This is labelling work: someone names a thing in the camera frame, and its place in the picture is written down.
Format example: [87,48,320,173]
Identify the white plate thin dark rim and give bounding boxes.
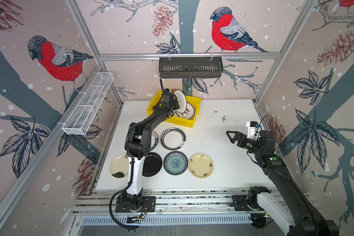
[174,89,187,113]

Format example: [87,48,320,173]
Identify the white plate red characters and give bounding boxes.
[173,103,195,120]

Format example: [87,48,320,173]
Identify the medium green rimmed white plate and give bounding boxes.
[160,128,186,150]

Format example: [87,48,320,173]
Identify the cream floral round plate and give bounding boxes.
[188,153,214,179]

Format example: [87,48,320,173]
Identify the teal patterned round plate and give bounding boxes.
[163,151,188,176]

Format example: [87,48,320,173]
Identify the black round plate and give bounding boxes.
[142,152,163,177]

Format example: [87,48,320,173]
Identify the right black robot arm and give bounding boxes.
[226,130,339,236]

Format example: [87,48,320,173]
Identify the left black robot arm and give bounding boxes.
[124,89,180,199]

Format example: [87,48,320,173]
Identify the yellow plastic bin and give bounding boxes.
[147,90,202,129]

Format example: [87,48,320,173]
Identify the dark lettered rim white plate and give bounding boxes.
[150,131,159,151]

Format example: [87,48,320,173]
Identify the cream plate dark smudge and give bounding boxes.
[109,153,129,179]

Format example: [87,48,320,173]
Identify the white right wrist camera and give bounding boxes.
[246,121,259,139]

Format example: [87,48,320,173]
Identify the black hanging wall basket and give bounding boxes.
[159,57,223,79]

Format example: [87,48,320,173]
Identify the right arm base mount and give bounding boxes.
[230,195,264,211]

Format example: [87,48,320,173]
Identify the white wire mesh shelf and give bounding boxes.
[62,72,114,136]

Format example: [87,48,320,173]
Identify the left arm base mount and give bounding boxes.
[115,196,156,213]

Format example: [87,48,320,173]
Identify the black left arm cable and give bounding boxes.
[110,179,145,231]

